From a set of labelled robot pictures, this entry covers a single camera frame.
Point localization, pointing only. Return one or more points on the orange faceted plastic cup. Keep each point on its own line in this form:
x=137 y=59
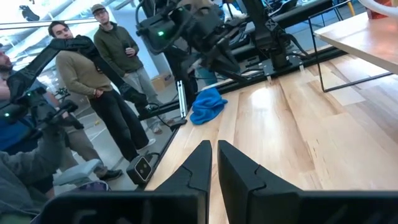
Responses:
x=377 y=15

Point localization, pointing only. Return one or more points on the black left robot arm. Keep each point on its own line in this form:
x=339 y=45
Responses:
x=270 y=31

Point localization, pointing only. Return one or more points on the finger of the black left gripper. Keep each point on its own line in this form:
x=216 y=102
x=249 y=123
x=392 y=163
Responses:
x=231 y=68

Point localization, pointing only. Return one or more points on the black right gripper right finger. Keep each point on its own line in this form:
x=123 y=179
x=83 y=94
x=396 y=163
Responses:
x=239 y=180

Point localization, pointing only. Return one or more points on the wooden shelf black metal legs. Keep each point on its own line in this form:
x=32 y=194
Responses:
x=367 y=40

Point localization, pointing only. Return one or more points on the blue cloth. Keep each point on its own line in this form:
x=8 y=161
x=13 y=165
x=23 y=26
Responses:
x=206 y=107

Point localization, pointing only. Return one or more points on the black table-level camera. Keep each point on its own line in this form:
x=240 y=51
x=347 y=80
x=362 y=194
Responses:
x=141 y=169

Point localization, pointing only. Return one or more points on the cardboard box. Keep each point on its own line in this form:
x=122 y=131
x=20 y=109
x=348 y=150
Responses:
x=161 y=82

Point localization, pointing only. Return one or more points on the silver metal post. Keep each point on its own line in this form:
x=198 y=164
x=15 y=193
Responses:
x=182 y=99

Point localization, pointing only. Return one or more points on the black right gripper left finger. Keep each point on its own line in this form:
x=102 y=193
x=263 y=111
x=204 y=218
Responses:
x=196 y=171

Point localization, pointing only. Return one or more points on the person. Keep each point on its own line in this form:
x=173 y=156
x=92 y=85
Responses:
x=82 y=146
x=81 y=74
x=119 y=53
x=25 y=174

